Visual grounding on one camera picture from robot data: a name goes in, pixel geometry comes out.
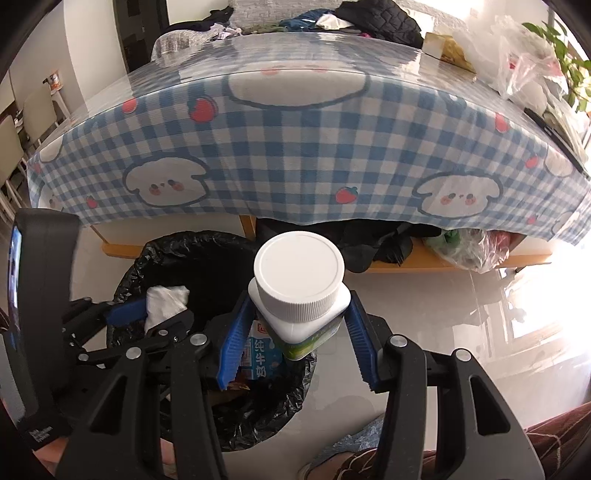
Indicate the blue checked printed tablecloth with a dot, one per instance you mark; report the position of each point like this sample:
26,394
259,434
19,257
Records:
300,161

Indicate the white cap green bottle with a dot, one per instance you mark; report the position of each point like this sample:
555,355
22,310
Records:
300,267

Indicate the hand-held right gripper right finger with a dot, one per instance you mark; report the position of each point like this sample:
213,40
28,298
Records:
362,341

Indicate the black bag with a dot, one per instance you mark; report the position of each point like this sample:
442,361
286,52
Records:
383,249

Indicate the gold white tissue box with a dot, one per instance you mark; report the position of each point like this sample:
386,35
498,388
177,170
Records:
445,50

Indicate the white dining chair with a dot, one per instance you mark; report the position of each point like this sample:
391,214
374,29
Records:
44,115
11,157

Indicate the green potted plant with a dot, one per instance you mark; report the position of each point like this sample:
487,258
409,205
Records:
561,50

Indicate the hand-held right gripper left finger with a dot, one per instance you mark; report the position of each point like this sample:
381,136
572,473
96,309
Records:
233,346

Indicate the dark door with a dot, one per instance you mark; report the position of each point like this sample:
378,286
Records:
138,32

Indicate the blue milk carton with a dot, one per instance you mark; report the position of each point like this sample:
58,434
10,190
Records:
261,355

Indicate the black remote control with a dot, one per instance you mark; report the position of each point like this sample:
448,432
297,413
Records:
554,138

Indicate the black quilted jacket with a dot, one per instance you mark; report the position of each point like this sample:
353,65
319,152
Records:
383,21

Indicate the black clothes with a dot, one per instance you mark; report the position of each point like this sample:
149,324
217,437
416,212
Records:
198,23

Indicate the person's patterned pants leg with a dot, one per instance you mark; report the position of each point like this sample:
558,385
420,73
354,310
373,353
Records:
563,438

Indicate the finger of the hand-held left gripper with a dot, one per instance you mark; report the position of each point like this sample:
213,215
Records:
173,325
127,311

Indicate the grey covered sofa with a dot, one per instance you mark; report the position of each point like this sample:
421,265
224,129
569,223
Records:
184,41

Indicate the clear printed plastic bag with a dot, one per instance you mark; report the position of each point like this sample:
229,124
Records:
535,64

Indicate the white plastic bag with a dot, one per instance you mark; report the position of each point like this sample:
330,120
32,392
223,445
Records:
485,50

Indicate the olive green clothing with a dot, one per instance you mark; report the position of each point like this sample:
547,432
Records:
265,30

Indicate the white tissue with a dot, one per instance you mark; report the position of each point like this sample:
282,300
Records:
164,302

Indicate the small orange white container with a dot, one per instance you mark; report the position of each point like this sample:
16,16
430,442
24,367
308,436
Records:
54,81

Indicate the blue clothing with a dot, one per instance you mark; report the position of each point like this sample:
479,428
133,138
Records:
302,21

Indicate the purple white patterned clothes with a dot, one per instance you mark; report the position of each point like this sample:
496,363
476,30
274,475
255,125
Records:
226,33

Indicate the clear plastic bag green contents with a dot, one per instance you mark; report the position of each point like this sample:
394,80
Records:
471,251

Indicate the white cloth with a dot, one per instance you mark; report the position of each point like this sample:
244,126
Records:
330,21

